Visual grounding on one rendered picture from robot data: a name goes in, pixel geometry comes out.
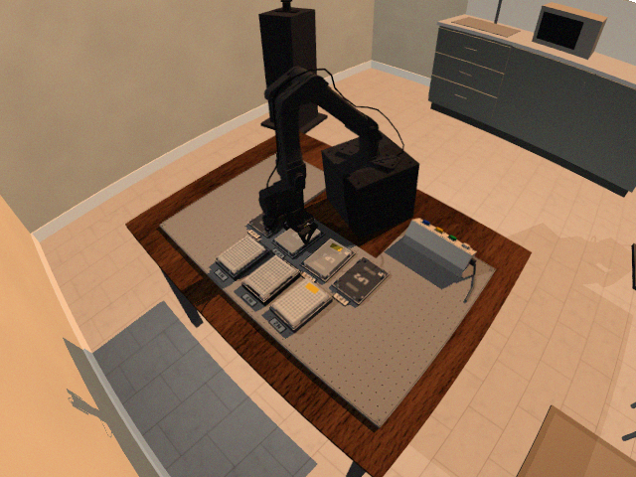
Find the beige flat base plate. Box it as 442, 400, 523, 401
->
159, 153, 496, 428

